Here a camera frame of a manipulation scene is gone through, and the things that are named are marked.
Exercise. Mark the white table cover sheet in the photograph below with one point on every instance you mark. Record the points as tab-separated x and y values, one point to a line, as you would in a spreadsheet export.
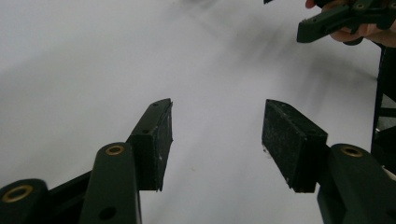
93	62

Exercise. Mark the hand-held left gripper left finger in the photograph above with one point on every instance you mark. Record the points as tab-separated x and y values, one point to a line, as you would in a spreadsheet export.
149	155

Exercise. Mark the black metal stand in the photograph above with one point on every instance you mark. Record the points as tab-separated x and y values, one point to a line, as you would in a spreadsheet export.
386	81

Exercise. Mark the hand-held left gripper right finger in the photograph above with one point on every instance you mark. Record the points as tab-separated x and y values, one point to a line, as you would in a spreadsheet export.
289	146

